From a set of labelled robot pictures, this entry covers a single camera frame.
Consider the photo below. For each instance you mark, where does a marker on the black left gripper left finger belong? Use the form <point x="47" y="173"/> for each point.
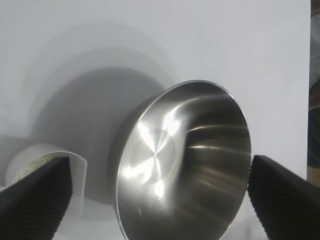
<point x="32" y="205"/>

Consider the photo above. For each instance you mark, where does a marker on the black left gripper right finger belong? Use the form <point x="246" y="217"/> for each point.
<point x="285" y="200"/>

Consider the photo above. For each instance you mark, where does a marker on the stainless steel mixing bowl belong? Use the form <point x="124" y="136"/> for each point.
<point x="175" y="162"/>

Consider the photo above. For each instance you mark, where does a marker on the clear plastic measuring cup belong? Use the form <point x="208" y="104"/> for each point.
<point x="78" y="175"/>

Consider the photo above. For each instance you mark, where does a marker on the white rice grains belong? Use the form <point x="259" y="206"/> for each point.
<point x="35" y="165"/>

